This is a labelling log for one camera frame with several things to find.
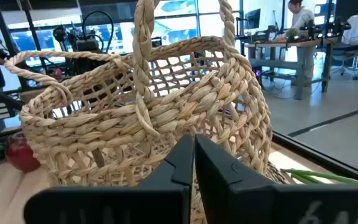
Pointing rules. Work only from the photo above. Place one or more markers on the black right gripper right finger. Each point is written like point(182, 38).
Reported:
point(259, 205)

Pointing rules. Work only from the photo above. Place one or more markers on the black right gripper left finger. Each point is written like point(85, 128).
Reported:
point(135, 205)

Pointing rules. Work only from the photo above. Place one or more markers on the green onion bunch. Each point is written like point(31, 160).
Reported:
point(319, 175)

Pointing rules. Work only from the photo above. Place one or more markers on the red apple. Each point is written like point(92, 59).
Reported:
point(20, 155)

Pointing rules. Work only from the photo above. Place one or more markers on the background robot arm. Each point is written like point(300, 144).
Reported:
point(337, 28)

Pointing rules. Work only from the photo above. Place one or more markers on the round woven placemat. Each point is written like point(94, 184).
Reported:
point(277, 175)

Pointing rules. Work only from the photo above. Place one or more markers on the wooden workbench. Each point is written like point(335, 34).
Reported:
point(259, 45)

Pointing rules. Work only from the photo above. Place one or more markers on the black computer monitor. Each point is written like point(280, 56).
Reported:
point(253, 18)

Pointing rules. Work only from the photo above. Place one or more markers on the black aluminium table frame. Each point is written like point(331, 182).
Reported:
point(322, 158)

